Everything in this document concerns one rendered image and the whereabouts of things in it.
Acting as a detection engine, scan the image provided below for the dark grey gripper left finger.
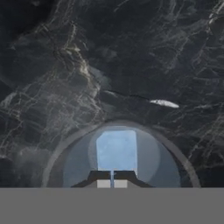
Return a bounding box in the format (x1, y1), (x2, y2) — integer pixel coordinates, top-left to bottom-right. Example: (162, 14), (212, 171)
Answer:
(70, 170), (112, 189)

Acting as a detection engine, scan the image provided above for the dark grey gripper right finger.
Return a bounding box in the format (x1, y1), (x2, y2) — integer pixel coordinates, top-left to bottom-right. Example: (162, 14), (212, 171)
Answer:
(113, 170), (155, 189)

